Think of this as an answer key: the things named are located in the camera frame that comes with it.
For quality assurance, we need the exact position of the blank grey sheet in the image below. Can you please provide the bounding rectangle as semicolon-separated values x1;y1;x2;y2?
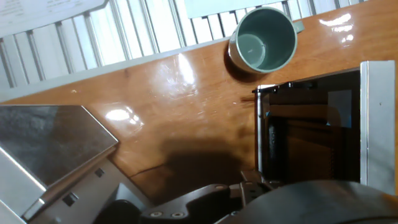
184;0;282;19

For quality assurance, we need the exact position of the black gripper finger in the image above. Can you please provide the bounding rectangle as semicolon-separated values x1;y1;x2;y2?
139;169;282;224

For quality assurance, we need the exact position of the glossy wooden board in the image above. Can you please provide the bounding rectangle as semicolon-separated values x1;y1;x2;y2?
0;0;398;206

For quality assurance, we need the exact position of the silver microwave oven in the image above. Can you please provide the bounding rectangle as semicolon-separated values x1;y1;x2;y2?
0;105;154;224

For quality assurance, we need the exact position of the green mug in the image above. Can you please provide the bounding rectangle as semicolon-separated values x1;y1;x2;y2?
228;6;305;75

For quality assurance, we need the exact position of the printed white paper sheet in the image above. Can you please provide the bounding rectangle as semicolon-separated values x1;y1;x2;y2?
0;0;109;39

